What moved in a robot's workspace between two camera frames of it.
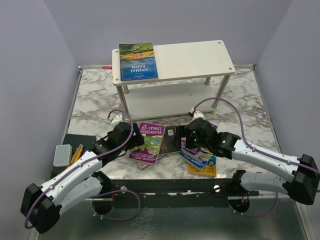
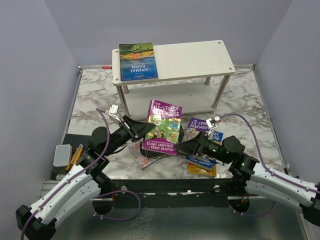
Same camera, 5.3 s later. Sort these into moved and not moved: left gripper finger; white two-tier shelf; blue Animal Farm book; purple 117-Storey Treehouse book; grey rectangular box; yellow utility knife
Moved: purple 117-Storey Treehouse book; left gripper finger
Not moved: white two-tier shelf; blue Animal Farm book; grey rectangular box; yellow utility knife
